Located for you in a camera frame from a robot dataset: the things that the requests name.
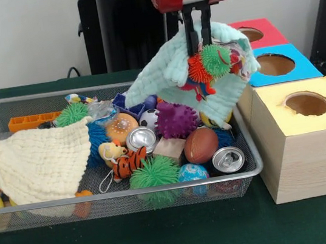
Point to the wooden box with three holes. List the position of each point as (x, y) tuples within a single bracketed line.
[(308, 149)]

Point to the cream knitted cloth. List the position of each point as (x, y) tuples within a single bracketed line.
[(34, 163)]

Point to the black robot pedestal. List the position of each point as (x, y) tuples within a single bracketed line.
[(106, 32)]

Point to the brown toy football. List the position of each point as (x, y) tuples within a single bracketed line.
[(201, 146)]

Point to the silver drink can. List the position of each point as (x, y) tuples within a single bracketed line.
[(228, 159)]

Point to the orange plastic tray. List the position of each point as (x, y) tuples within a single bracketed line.
[(28, 122)]

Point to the orange tiger plush toy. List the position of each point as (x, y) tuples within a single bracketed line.
[(129, 162)]

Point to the mint green knitted cloth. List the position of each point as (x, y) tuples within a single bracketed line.
[(162, 76)]

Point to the purple spiky ball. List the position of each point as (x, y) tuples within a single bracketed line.
[(175, 121)]

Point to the yellow smiley face ball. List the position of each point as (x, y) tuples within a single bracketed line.
[(209, 121)]

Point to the green spiky ball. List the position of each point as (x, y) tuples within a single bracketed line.
[(154, 175)]

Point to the multicolour spiky caterpillar toy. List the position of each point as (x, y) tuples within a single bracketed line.
[(215, 60)]

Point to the blue globe ball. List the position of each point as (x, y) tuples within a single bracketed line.
[(193, 173)]

